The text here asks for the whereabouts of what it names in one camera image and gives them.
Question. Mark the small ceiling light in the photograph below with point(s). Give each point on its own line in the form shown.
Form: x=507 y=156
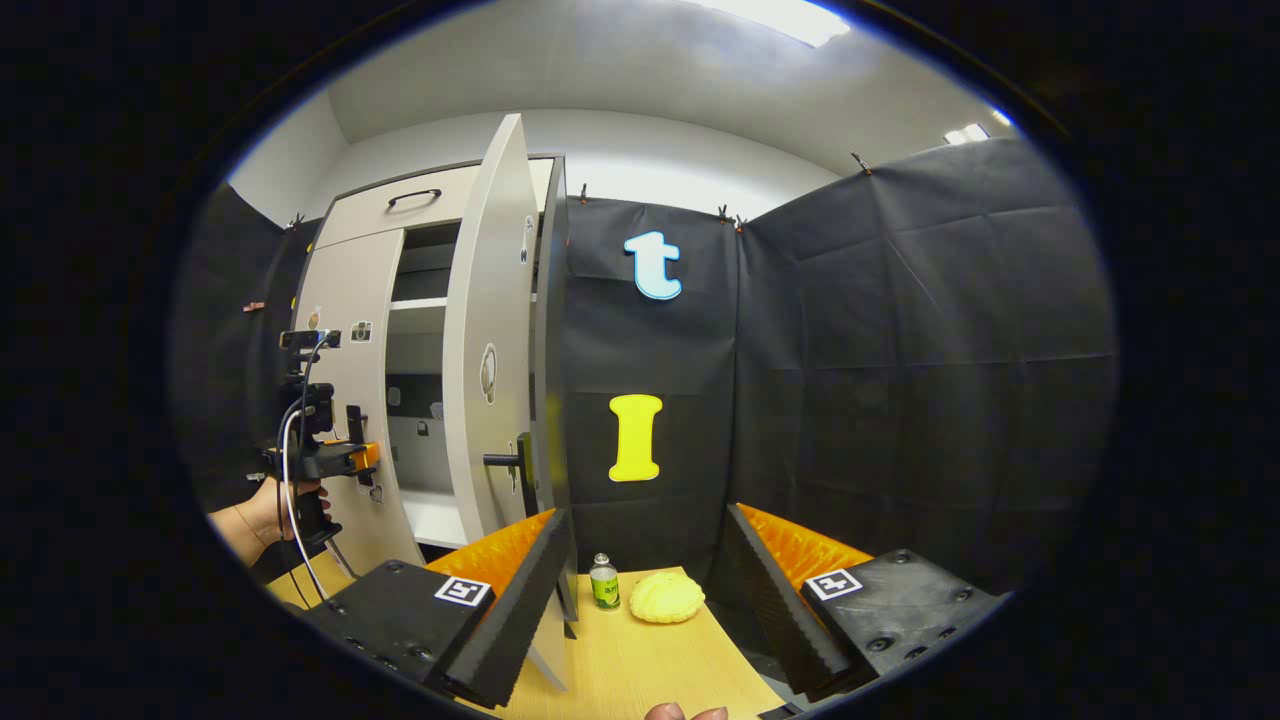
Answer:
x=975 y=130

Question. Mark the cabinet drawer front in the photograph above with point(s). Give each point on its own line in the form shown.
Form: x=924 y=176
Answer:
x=400 y=210

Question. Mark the black backdrop cloth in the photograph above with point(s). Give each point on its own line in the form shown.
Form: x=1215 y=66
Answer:
x=900 y=380

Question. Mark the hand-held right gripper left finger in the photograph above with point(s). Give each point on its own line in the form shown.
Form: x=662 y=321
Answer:
x=510 y=610

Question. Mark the yellow round bun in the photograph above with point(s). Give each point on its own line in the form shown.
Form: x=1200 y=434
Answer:
x=667 y=598

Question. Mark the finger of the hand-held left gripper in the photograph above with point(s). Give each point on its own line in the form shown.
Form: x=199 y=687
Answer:
x=365 y=457

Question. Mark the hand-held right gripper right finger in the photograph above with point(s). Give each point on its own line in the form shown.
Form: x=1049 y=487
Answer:
x=775 y=610

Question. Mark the grey double-door shoe cabinet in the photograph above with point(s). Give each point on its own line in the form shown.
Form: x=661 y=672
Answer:
x=550 y=350

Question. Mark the grey cabinet door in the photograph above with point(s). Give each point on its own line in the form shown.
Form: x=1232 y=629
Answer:
x=350 y=290
x=495 y=300

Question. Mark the white cabinet inner shelf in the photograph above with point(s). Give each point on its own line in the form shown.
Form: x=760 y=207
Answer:
x=418 y=303

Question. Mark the long ceiling light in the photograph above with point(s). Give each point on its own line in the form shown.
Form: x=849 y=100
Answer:
x=775 y=20

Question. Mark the small green bottle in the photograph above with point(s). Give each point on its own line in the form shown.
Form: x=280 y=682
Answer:
x=604 y=588

